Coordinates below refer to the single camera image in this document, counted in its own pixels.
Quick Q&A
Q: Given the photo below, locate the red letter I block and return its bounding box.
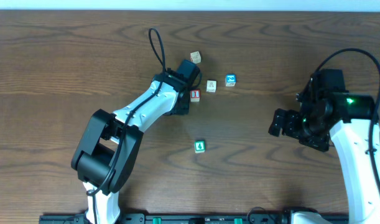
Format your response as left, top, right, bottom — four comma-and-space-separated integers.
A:
190, 90, 200, 102

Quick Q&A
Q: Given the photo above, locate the blue number 2 block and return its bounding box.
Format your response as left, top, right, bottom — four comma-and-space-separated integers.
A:
225, 73, 236, 87

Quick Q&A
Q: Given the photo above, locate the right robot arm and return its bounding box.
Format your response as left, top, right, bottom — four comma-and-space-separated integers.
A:
269, 92, 380, 223

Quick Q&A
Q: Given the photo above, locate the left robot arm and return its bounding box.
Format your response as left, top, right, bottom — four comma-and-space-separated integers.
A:
71, 67, 200, 223

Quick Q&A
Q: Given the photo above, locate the plain wooden block top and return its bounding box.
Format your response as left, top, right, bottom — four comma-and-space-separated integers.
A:
190, 51, 202, 64

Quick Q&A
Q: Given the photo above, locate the wooden block centre right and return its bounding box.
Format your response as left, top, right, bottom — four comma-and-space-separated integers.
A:
206, 80, 217, 93

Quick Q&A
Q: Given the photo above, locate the green tree picture block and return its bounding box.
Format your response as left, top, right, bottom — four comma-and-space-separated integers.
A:
194, 141, 206, 154

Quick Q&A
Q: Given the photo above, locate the black mounting rail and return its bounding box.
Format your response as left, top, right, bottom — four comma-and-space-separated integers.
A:
39, 212, 355, 224

